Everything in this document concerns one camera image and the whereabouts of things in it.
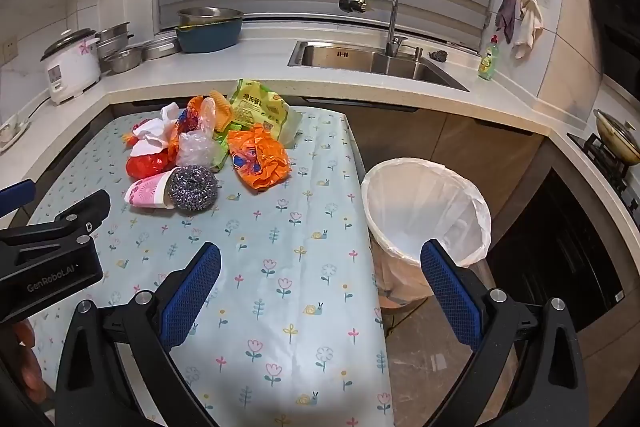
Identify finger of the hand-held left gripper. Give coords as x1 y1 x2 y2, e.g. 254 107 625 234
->
0 180 37 215
0 189 112 258

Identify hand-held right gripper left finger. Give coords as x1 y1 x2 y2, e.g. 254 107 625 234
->
54 242 223 427

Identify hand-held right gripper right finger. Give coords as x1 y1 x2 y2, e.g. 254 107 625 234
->
421 239 588 427

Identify pink paper cup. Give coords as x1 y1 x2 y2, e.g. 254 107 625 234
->
123 172 176 211

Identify red plastic bag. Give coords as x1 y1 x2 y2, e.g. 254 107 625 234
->
125 119 178 180

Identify bin with white liner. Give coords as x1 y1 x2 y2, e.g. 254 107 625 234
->
361 158 492 305

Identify white tissue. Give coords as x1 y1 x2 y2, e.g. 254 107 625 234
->
131 103 181 155

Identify steel wool scrubber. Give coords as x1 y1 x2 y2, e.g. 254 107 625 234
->
166 165 220 211

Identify clear plastic bag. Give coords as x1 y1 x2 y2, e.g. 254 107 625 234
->
176 109 223 170

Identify orange plastic bag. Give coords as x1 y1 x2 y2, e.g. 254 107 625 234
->
227 124 292 192

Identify yellow green snack bag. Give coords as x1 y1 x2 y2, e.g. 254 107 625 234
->
228 78 304 150

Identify person's left hand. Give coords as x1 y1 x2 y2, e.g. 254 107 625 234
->
11 321 49 402

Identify small white dish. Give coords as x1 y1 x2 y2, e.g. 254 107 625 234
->
0 119 31 152

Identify floral tablecloth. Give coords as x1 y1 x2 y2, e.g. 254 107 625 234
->
27 104 396 427

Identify black built-in oven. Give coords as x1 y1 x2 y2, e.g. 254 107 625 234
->
487 167 626 333

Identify white rice cooker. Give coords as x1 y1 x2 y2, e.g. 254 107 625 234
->
40 28 102 106

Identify small steel bowl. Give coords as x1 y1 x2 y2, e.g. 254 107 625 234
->
100 47 146 74

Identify steel steamer pot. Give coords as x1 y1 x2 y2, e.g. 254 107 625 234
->
95 23 135 58

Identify gas stove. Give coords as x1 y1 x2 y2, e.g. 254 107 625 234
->
567 132 640 228

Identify blue plastic basin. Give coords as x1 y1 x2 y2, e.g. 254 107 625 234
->
175 19 244 54

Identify large steel bowl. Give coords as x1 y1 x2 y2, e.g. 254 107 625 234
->
176 7 244 28

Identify wok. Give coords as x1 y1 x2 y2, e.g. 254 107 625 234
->
593 108 640 165

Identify dish soap bottle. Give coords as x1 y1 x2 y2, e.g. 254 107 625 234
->
477 34 501 81

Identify stainless steel sink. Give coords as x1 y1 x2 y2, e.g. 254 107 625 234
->
287 39 470 92

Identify beige cloth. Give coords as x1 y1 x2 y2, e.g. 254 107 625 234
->
511 0 544 60

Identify purple cloth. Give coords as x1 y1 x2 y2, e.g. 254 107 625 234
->
495 0 522 45

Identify chrome faucet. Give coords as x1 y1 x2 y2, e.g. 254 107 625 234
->
339 0 408 58

